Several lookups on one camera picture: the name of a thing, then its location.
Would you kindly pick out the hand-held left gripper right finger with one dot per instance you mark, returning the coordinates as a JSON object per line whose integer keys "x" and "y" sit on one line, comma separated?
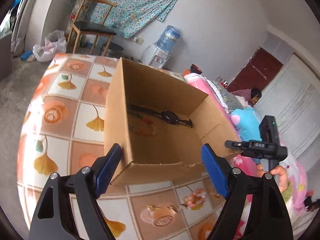
{"x": 215, "y": 170}

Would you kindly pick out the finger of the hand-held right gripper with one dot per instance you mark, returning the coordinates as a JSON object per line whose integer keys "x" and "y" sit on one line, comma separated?
{"x": 247, "y": 147}

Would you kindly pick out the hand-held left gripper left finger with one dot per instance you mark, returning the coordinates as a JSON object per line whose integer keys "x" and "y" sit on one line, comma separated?
{"x": 107, "y": 170}

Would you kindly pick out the brown cardboard box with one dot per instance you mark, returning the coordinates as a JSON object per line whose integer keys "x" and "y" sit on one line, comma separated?
{"x": 117, "y": 130}

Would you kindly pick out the black wrist watch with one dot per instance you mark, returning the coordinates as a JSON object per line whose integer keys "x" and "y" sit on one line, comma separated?
{"x": 170, "y": 116}

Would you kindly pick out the person's right hand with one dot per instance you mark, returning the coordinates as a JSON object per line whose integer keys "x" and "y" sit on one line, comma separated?
{"x": 283, "y": 180}

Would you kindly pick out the blue plush pillow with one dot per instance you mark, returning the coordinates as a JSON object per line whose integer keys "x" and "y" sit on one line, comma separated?
{"x": 246, "y": 125}

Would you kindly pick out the white wardrobe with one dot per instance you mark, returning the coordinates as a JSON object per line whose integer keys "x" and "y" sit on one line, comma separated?
{"x": 292, "y": 100}

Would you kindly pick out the grey quilted blanket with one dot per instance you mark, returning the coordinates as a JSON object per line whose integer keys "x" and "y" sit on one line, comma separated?
{"x": 225, "y": 97}

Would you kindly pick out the leaf patterned tablecloth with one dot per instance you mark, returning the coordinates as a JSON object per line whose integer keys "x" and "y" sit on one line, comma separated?
{"x": 57, "y": 135}

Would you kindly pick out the dark red door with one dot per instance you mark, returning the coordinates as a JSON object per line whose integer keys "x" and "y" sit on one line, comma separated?
{"x": 257, "y": 67}

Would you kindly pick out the grey trash can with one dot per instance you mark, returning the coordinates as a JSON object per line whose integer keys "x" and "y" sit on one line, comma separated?
{"x": 112, "y": 48}

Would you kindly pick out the white water dispenser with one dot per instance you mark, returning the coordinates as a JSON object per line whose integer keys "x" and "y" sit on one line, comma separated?
{"x": 157, "y": 58}

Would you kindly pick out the blue water bottle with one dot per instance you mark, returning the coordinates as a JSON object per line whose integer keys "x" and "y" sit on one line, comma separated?
{"x": 170, "y": 37}

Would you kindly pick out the white plastic bag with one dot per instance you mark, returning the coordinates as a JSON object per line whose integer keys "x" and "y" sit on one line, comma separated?
{"x": 50, "y": 46}

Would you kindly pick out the blue plastic item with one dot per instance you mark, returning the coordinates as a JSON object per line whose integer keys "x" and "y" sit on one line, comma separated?
{"x": 27, "y": 55}

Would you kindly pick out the wooden chair black seat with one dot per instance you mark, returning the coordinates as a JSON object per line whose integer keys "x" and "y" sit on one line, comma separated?
{"x": 92, "y": 28}

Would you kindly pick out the teal floral cloth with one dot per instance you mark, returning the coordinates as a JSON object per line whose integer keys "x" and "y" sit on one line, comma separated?
{"x": 130, "y": 5}

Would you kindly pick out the grey curtain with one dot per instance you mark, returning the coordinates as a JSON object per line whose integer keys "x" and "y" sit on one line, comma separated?
{"x": 25, "y": 17}

